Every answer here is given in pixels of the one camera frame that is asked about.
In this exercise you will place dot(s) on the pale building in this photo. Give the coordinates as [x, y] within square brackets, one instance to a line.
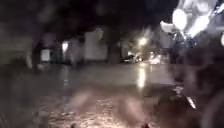
[95, 46]

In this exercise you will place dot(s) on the vehicle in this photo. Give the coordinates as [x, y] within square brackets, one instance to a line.
[130, 59]

